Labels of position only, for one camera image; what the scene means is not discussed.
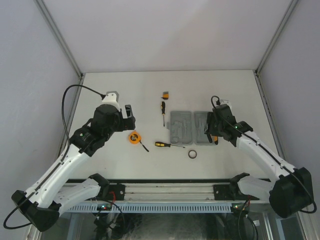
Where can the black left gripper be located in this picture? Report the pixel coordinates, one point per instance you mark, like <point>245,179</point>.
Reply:
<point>127,123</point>

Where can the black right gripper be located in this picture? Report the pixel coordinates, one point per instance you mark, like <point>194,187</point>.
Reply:
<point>209,129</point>

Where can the grey plastic tool case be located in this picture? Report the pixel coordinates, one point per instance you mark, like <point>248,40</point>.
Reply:
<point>187,128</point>

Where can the orange black pliers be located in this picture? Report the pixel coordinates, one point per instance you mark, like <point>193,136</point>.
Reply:
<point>215,140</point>

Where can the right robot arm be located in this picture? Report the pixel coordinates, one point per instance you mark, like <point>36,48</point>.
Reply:
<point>289,189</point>

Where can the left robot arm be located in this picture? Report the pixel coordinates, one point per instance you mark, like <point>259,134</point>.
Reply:
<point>44,202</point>

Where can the orange tape measure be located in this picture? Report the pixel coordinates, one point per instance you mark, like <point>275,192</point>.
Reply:
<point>135,138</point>

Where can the screwdriver near hex keys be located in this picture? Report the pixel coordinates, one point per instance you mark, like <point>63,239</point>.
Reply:
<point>163,111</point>

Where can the screwdriver near pliers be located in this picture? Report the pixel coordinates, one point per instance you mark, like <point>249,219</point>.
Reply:
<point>166,145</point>

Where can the orange hex key set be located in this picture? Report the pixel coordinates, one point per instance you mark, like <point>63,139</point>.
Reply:
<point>165,95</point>

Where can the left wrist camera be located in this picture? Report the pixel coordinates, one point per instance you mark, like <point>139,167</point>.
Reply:
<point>111,98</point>

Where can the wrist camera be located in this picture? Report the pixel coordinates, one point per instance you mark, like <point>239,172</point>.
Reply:
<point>224,102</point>
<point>111,98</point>

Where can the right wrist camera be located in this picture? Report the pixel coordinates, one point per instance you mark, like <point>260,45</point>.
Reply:
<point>224,102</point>

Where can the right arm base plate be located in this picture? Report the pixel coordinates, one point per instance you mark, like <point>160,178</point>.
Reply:
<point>224,192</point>

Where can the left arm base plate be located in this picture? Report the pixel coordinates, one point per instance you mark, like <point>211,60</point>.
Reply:
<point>113,192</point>

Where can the aluminium front rail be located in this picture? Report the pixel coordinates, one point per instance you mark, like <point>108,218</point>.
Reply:
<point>171,192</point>

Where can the grey slotted cable duct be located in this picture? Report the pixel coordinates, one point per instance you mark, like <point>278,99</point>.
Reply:
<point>150,208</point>

